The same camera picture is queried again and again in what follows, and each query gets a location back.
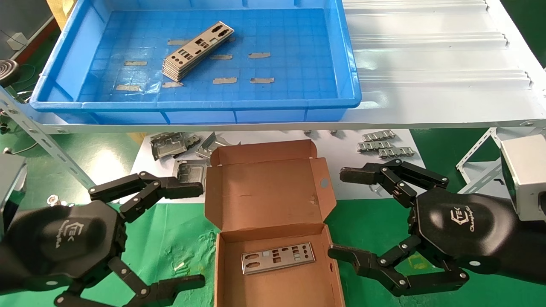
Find slotted metal angle bar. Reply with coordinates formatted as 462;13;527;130
0;87;97;191

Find blue plastic tray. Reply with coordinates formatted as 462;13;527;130
29;0;363;125

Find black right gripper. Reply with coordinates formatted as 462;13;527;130
328;159;519;297

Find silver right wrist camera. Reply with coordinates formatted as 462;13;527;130
500;134;546;222

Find bent metal bracket plate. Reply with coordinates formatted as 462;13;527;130
150;132;189;161

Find metal shield plate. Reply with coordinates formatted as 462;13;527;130
165;21;235;72
241;242;317;275

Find slotted metal angle bracket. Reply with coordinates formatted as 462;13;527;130
455;127;505;195

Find yellow cardboard piece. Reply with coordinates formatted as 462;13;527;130
46;0;80;30

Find brown cardboard box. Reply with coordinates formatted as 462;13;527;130
204;139;346;307

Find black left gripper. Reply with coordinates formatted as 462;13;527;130
6;171;206;307

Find white cable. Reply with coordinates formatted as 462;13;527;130
8;142;39;156

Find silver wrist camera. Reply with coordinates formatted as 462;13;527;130
0;153;29;239
500;134;546;222

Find rectangular metal frame part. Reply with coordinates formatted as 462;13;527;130
176;159;210;185

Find toothed metal strip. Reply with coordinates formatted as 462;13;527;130
362;130;397;142
378;147;417;159
357;141;394;153

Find white wall socket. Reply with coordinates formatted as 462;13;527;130
6;32;29;50

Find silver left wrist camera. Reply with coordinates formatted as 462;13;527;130
0;153;29;239

